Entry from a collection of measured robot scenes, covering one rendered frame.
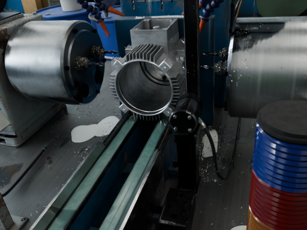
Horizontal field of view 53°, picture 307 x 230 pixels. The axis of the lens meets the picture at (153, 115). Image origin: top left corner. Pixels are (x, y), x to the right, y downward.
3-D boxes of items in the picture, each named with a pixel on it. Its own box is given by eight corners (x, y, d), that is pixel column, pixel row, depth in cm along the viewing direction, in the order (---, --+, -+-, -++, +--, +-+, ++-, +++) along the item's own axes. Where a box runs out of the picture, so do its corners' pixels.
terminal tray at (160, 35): (145, 43, 94) (143, 18, 90) (180, 43, 90) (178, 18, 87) (131, 56, 84) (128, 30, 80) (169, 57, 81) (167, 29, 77)
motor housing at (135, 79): (138, 87, 102) (131, 31, 93) (195, 91, 97) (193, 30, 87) (114, 118, 86) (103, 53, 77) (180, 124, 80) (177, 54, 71)
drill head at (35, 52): (33, 80, 118) (12, 13, 106) (120, 85, 107) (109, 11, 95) (-16, 112, 98) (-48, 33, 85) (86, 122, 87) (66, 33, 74)
